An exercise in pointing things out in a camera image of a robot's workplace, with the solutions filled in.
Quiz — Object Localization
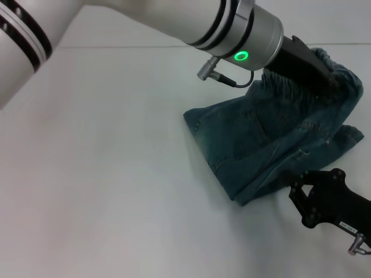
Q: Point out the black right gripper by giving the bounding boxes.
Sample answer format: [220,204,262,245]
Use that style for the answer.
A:
[282,168,371,236]

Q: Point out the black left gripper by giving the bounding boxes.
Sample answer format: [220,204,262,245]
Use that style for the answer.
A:
[263,35,341,97]

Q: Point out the blue denim shorts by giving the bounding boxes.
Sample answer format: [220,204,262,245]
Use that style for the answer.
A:
[183,47,365,206]

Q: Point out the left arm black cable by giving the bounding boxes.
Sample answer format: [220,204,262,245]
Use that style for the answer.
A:
[197,56,256,88]

